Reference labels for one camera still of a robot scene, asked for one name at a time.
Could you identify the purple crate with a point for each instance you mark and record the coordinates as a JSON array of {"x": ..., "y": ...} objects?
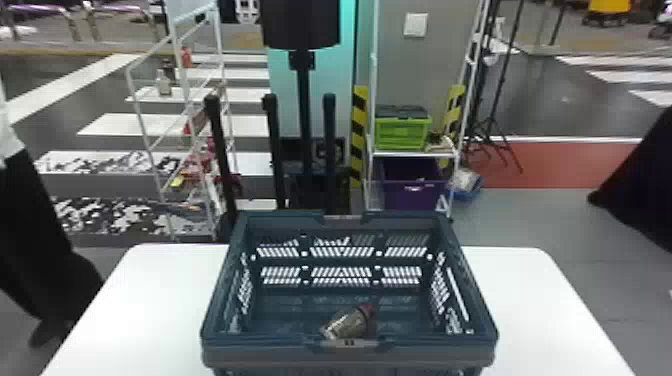
[{"x": 409, "y": 191}]

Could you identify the green crate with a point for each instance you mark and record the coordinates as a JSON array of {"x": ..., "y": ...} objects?
[{"x": 401, "y": 134}]

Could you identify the white shelf trolley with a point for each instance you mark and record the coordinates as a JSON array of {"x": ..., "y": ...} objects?
[{"x": 372, "y": 105}]

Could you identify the small blue basket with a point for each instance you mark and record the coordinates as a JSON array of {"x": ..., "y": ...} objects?
[{"x": 465, "y": 184}]

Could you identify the brown bottle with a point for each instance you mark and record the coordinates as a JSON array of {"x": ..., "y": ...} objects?
[{"x": 348, "y": 322}]

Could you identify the black tripod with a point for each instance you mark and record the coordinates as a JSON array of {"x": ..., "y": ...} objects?
[{"x": 493, "y": 105}]

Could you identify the grey bottle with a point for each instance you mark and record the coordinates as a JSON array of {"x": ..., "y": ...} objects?
[{"x": 164, "y": 84}]

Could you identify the person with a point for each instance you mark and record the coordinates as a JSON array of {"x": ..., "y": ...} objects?
[
  {"x": 31, "y": 236},
  {"x": 643, "y": 184}
]

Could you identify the yellow black striped post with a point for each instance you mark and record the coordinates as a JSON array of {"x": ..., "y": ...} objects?
[
  {"x": 359, "y": 131},
  {"x": 453, "y": 107}
]

